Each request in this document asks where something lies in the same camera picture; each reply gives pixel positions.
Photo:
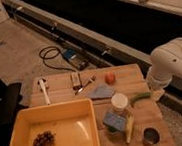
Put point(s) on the blue electronic box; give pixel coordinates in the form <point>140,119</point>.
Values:
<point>77,61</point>

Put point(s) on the yellow corn cob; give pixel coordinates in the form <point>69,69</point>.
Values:
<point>129,128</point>

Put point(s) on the metal fork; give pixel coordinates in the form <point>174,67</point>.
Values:
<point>89,81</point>

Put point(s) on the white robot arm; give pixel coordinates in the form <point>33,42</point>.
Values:
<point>166,63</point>

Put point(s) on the red tomato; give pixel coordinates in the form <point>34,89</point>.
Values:
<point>110,78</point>

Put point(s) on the white lidded jar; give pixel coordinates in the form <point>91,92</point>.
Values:
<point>119,104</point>

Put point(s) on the small wooden block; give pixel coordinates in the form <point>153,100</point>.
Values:
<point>75,79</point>

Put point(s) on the blue grey cloth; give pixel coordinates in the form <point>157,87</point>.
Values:
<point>102,91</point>

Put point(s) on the yellow plastic tray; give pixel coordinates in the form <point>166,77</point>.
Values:
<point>72,124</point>

